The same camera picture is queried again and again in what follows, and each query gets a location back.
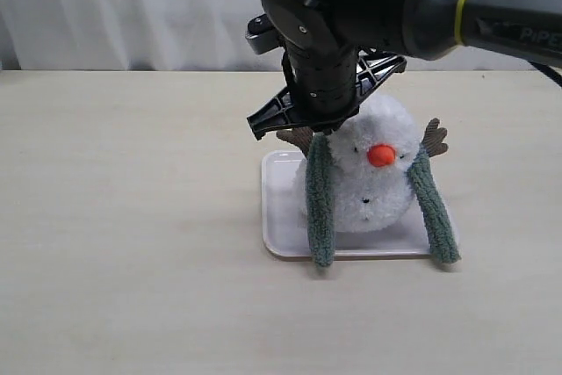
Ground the white curtain backdrop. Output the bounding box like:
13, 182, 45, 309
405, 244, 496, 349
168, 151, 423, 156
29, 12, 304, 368
0, 0, 562, 73

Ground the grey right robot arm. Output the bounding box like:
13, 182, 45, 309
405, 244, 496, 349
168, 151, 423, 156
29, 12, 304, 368
246, 0, 561, 138

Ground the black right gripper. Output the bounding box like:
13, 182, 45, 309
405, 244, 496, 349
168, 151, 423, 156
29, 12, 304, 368
247, 42, 407, 140

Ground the green fuzzy scarf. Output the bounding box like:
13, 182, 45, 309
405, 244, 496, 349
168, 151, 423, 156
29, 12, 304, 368
306, 144, 461, 268

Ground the white plush snowman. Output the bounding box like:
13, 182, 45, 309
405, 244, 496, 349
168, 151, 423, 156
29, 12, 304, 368
276, 94, 449, 233

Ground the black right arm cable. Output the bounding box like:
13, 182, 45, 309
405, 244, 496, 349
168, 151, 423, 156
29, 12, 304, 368
529, 61, 562, 89

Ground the white plastic tray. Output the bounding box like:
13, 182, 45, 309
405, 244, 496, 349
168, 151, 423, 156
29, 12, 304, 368
261, 149, 458, 260

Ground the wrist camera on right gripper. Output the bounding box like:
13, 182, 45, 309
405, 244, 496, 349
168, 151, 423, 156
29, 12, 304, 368
245, 14, 281, 55

